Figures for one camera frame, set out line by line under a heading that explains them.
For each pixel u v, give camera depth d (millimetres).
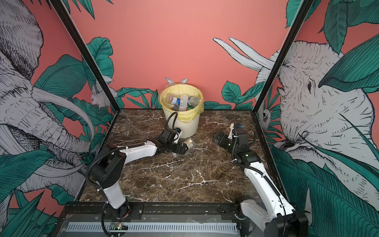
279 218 388
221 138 687
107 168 476
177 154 933
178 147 818
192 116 838
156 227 701
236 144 580
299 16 717
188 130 969
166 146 737
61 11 702
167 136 733
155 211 748
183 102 928
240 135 572
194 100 980
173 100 928
